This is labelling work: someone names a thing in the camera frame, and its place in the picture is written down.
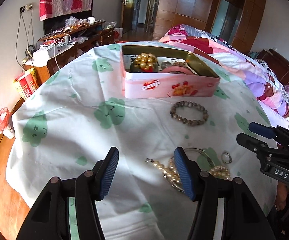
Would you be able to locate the wooden bedroom door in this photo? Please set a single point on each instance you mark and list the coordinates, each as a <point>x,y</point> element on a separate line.
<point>127,15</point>

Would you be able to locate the wooden wardrobe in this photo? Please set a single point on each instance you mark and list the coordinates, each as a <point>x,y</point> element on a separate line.
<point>201,14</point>

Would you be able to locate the red plastic bag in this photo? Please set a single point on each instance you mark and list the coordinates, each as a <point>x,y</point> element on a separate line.
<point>4,119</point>

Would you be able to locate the paper leaflet in tin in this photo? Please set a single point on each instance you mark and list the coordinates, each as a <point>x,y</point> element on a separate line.
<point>162,62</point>

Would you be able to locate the white cloth with green clouds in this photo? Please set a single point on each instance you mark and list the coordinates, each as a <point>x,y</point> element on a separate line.
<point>73,120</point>

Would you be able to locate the silver bangle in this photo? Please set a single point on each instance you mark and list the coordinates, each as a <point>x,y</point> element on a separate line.
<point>203,160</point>

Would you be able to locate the green jade bangle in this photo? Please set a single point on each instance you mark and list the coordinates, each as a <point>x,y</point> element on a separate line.
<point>142,67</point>

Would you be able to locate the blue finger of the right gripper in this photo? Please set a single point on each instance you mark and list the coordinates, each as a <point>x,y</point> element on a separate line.
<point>264,131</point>
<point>253,144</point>

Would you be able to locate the pink bangle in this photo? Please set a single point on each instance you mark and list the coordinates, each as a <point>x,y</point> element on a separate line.
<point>181,70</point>

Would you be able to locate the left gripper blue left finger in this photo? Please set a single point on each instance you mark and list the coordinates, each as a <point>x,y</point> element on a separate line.
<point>107,171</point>

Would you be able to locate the wooden TV cabinet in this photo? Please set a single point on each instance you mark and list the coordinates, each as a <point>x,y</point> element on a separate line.
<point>68,46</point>

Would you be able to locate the red yellow gift bag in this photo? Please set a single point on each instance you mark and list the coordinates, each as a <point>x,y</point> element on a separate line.
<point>26,84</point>

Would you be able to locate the pink cookie tin box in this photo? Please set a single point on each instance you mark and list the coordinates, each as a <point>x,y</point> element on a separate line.
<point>173,85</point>

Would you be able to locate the wooden bed headboard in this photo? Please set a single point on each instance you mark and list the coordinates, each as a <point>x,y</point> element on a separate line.
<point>277,63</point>

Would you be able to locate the white box on cabinet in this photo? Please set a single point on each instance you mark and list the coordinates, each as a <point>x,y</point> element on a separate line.
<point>45,52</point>

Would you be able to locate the wall power socket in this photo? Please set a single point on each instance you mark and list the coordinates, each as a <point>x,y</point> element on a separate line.
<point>25,8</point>

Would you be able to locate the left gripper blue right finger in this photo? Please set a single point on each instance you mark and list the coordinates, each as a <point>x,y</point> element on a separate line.
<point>188,171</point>

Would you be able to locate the brown wooden bead mala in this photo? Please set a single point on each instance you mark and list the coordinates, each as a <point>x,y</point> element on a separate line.
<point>181,65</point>

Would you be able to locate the black television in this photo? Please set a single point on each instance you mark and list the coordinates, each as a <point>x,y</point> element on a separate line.
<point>59,22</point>

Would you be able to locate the person's right hand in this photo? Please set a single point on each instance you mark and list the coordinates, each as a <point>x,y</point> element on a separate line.
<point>281,196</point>

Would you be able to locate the pink patchwork quilt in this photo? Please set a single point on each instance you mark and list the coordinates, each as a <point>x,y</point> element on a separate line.
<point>272,95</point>

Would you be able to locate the red patchwork TV cover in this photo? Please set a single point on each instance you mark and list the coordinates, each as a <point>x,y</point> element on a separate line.
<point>54,8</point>

